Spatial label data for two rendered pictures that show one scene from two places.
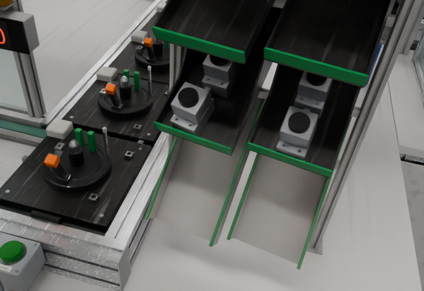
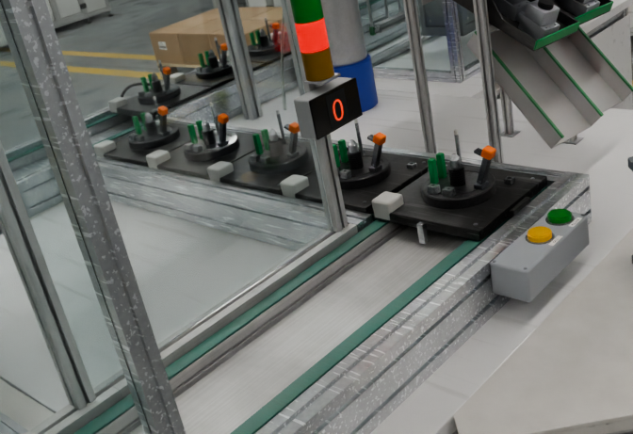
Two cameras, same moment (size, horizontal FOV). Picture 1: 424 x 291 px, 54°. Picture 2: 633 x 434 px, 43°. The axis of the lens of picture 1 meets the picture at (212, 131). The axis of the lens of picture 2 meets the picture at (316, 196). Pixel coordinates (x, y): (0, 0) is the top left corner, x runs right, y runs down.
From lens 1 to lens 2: 1.56 m
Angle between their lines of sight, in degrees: 47
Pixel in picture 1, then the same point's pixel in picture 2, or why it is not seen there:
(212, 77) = (518, 3)
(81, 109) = (352, 198)
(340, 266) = (597, 133)
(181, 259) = not seen: hidden behind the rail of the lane
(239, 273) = (590, 170)
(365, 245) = not seen: hidden behind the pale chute
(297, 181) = (569, 61)
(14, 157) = (389, 259)
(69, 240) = (554, 195)
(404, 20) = not seen: outside the picture
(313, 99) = not seen: outside the picture
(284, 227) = (595, 89)
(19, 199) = (491, 217)
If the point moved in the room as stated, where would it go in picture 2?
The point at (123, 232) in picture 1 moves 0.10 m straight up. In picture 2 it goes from (554, 173) to (550, 125)
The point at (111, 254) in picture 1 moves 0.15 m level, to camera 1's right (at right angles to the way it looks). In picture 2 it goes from (578, 177) to (600, 146)
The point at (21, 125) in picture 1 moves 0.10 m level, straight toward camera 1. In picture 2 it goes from (348, 242) to (400, 233)
